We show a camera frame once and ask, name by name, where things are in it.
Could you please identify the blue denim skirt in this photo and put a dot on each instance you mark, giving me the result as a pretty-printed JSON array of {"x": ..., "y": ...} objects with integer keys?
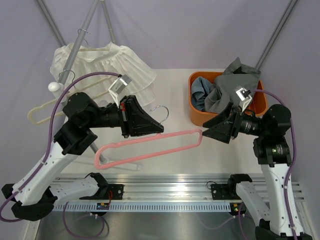
[{"x": 200, "y": 90}]

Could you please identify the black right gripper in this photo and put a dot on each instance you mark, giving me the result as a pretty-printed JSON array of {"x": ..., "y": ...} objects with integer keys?
[{"x": 222, "y": 128}]

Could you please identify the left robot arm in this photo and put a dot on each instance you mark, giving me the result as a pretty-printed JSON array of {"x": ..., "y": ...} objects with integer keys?
[{"x": 33, "y": 196}]

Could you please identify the pink hanger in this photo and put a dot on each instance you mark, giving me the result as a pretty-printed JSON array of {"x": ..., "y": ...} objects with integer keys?
[{"x": 147, "y": 147}]

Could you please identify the frame post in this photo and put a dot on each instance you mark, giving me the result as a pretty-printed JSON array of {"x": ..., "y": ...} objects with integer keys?
[
  {"x": 50, "y": 21},
  {"x": 288, "y": 11}
]

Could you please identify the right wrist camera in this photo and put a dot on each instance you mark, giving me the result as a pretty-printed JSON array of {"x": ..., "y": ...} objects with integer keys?
[{"x": 244, "y": 96}]

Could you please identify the cream plastic hanger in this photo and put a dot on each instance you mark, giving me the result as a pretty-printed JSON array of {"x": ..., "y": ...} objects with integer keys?
[{"x": 62, "y": 92}]

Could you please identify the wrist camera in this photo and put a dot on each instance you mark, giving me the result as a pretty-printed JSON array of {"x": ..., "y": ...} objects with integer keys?
[
  {"x": 118, "y": 89},
  {"x": 244, "y": 96}
]

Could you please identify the white pleated skirt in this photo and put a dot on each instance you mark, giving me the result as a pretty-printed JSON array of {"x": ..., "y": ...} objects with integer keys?
[{"x": 121, "y": 60}]

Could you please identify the orange plastic basket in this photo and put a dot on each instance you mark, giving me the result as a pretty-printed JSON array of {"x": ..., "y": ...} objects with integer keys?
[{"x": 259, "y": 104}]

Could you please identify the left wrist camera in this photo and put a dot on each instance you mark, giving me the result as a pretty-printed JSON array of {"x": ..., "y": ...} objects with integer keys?
[{"x": 118, "y": 89}]

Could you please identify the grey pleated skirt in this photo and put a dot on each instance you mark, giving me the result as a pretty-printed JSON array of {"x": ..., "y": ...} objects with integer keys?
[{"x": 223, "y": 89}]

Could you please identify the cream hanger of white skirt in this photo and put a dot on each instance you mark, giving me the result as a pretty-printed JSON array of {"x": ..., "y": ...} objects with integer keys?
[{"x": 96, "y": 49}]

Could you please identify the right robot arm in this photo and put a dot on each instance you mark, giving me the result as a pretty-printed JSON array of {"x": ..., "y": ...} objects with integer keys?
[{"x": 279, "y": 219}]

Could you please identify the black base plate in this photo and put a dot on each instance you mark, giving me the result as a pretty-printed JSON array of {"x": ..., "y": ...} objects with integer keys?
[
  {"x": 113, "y": 191},
  {"x": 223, "y": 192}
]

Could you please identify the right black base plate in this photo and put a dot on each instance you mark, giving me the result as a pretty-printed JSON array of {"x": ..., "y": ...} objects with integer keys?
[{"x": 223, "y": 192}]

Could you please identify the white slotted cable duct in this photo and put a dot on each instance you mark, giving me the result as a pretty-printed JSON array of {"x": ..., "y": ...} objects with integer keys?
[{"x": 145, "y": 207}]

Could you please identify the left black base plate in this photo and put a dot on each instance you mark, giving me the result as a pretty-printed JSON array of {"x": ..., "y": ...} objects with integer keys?
[{"x": 113, "y": 191}]

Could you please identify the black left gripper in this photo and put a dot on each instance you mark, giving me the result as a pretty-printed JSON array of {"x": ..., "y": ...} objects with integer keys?
[{"x": 134, "y": 120}]

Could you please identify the right frame post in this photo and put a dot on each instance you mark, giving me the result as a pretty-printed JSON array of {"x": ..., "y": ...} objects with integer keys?
[{"x": 288, "y": 11}]

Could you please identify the silver clothes rack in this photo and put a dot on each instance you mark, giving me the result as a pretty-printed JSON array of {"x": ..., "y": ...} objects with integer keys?
[{"x": 63, "y": 76}]

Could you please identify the left frame post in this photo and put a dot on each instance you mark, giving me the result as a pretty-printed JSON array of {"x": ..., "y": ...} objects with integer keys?
[{"x": 50, "y": 21}]

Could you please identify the aluminium mounting rail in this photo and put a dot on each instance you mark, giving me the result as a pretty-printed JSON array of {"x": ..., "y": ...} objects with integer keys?
[{"x": 172, "y": 187}]

